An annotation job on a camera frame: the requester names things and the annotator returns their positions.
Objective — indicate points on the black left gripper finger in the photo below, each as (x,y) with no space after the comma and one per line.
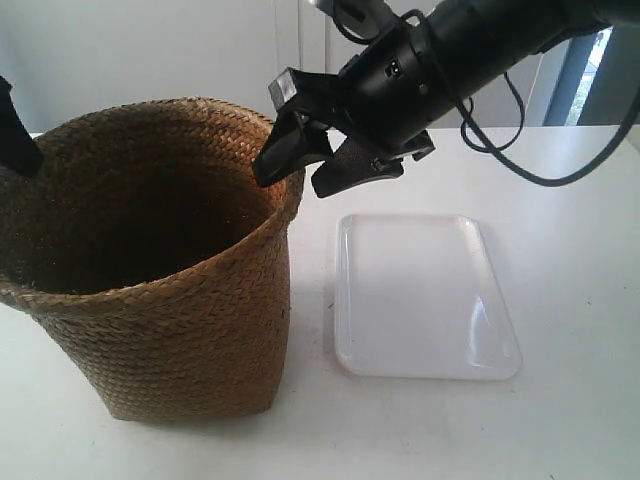
(19,152)

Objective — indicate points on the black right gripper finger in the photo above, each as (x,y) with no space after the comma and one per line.
(295,142)
(352,165)

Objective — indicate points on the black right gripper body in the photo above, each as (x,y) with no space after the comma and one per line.
(383,99)

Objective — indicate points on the brown woven wicker basket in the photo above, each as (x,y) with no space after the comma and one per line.
(147,252)

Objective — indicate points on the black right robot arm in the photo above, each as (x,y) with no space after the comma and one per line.
(474,42)

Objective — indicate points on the white plastic tray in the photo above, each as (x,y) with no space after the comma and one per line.
(416,297)

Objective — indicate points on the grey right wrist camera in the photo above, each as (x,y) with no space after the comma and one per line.
(283,88)

